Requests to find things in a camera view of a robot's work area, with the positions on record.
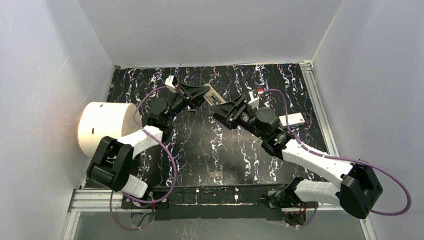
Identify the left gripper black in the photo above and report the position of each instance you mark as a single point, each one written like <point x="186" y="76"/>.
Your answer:
<point x="185" y="93"/>

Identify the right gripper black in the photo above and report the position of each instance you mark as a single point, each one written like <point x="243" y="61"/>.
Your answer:
<point x="234" y="110"/>

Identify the white remote control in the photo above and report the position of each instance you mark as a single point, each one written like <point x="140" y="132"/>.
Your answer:
<point x="215" y="93"/>

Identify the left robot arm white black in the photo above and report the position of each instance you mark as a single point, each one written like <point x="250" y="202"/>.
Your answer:
<point x="112" y="161"/>

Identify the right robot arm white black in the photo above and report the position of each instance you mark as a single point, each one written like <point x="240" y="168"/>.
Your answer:
<point x="354" y="187"/>

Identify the white battery box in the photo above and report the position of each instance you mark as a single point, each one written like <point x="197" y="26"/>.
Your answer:
<point x="292" y="120"/>

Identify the white cylindrical bin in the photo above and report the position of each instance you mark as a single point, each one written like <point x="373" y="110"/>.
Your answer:
<point x="100" y="119"/>

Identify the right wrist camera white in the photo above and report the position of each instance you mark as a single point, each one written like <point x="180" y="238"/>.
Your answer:
<point x="254" y="97"/>

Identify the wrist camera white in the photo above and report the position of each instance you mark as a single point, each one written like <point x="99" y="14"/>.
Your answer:
<point x="170" y="83"/>
<point x="254" y="97"/>

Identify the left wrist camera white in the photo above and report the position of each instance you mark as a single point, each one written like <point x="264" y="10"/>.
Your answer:
<point x="170" y="83"/>

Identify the aluminium frame rail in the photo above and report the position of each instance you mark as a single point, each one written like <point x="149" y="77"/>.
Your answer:
<point x="93" y="201"/>

